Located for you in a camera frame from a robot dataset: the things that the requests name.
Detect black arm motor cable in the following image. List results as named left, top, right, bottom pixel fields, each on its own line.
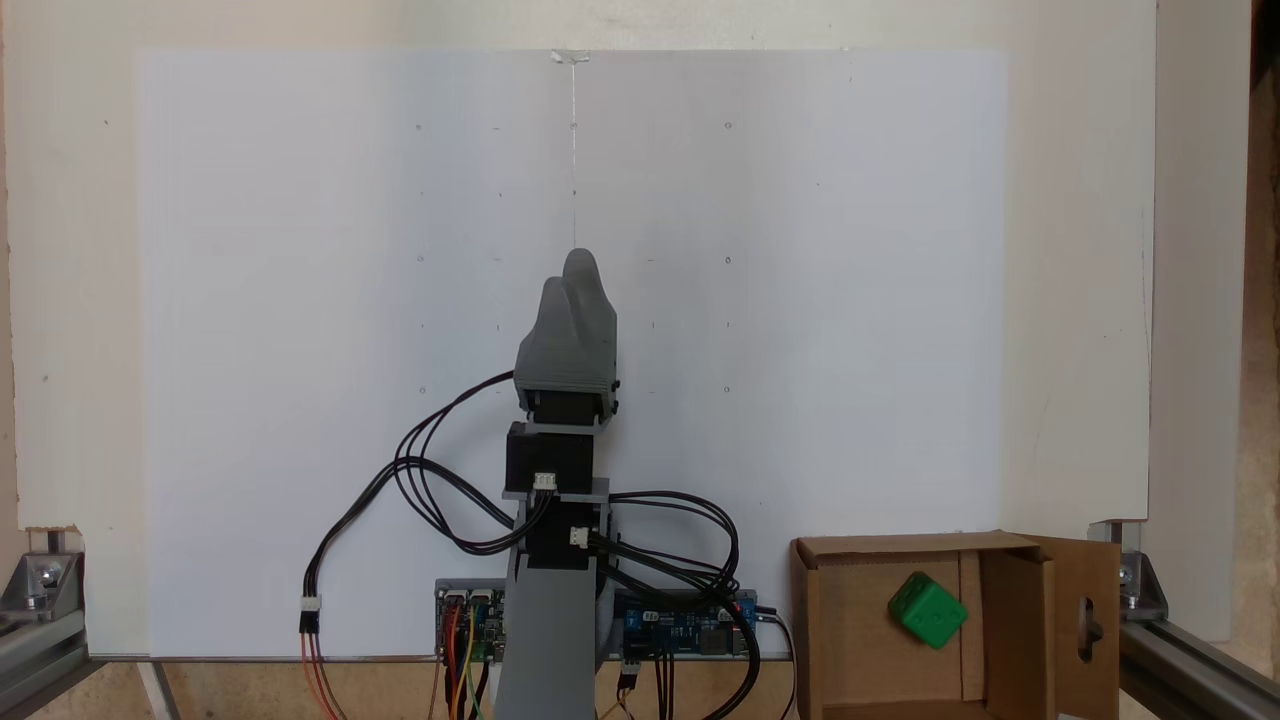
left=588, top=490, right=763, bottom=720

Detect brown cardboard box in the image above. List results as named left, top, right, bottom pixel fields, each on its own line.
left=790, top=530, right=1122, bottom=720

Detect metal corner bracket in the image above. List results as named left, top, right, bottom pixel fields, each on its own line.
left=1088, top=519, right=1169, bottom=623
left=0, top=525, right=87, bottom=614

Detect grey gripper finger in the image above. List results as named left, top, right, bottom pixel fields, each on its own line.
left=562, top=248, right=619, bottom=390
left=513, top=277, right=598, bottom=390

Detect black cable with white connector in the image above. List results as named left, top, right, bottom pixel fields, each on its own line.
left=298, top=455, right=553, bottom=637

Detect circuit board with jumper wires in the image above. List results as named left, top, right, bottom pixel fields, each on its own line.
left=434, top=578, right=508, bottom=663

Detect black gripper motor cable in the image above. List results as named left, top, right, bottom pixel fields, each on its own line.
left=390, top=369, right=528, bottom=531

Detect thin power cable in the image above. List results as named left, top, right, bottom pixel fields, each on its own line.
left=755, top=604, right=802, bottom=720

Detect aluminium frame post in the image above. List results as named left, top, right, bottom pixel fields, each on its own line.
left=0, top=590, right=97, bottom=720
left=1118, top=615, right=1280, bottom=720

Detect white paper sheet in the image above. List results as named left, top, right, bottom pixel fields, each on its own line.
left=135, top=48, right=1008, bottom=661

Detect yellow jumper wire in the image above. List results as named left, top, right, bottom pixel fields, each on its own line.
left=453, top=600, right=478, bottom=720

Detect green dice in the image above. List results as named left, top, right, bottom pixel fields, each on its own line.
left=887, top=571, right=970, bottom=652

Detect orange red wire bundle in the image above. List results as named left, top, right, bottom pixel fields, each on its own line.
left=300, top=630, right=349, bottom=720

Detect blue circuit board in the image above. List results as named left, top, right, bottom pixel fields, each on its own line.
left=612, top=588, right=759, bottom=661

